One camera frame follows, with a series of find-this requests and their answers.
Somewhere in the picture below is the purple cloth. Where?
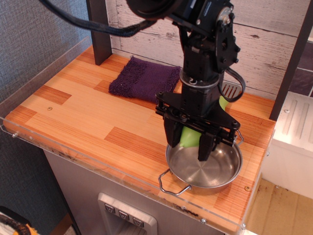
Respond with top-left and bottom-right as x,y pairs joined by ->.
109,57 -> 180,103

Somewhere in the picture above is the grey spatula green handle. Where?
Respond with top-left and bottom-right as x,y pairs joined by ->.
218,81 -> 242,111

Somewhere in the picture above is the orange black object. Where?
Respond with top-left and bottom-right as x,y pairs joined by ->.
0,214 -> 38,235

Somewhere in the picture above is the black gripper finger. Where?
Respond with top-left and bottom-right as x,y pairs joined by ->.
198,133 -> 219,162
164,117 -> 183,147

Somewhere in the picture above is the dark left post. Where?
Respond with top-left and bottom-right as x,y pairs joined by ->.
86,0 -> 112,66

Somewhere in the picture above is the silver pot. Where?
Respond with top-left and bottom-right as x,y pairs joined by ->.
158,130 -> 244,196

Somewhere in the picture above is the silver dispenser panel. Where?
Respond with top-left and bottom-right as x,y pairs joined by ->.
98,192 -> 158,235

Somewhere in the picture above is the clear acrylic guard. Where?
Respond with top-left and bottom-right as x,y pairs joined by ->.
0,35 -> 274,234

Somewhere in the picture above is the green pear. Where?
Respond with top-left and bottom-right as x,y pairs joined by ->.
179,126 -> 201,148

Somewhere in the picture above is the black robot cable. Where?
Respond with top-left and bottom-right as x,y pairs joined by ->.
38,0 -> 157,38

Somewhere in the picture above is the white toy sink unit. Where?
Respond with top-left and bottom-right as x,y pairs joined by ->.
261,92 -> 313,198

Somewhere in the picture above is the dark right post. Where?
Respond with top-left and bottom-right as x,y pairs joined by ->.
269,0 -> 313,121

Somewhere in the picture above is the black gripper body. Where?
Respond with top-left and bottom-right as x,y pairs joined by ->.
156,81 -> 241,146

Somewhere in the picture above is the dark post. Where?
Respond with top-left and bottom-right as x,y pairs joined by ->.
86,0 -> 112,66
269,0 -> 313,121

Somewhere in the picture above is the grey toy fridge cabinet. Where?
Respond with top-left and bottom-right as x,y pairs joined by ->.
43,149 -> 235,235

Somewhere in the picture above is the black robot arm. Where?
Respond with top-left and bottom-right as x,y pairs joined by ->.
127,0 -> 245,161

